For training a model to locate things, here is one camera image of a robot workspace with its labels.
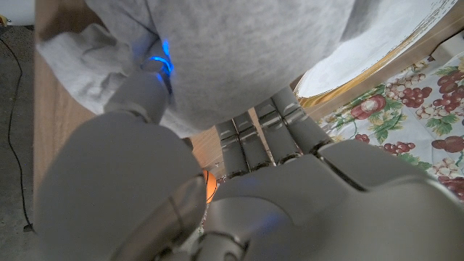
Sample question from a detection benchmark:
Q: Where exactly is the grey shirt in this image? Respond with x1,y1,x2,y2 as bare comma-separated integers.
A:
36,0,381,138

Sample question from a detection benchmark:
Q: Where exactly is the floral fruit print backdrop cloth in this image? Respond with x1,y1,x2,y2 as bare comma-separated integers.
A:
315,50,464,202

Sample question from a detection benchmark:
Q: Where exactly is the small orange basketball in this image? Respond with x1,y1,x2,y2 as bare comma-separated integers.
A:
202,169,218,204

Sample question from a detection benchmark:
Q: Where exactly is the paper plate with gold rim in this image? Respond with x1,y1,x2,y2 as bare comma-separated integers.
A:
295,0,461,108

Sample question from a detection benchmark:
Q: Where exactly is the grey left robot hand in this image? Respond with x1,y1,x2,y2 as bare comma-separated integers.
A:
34,38,464,261

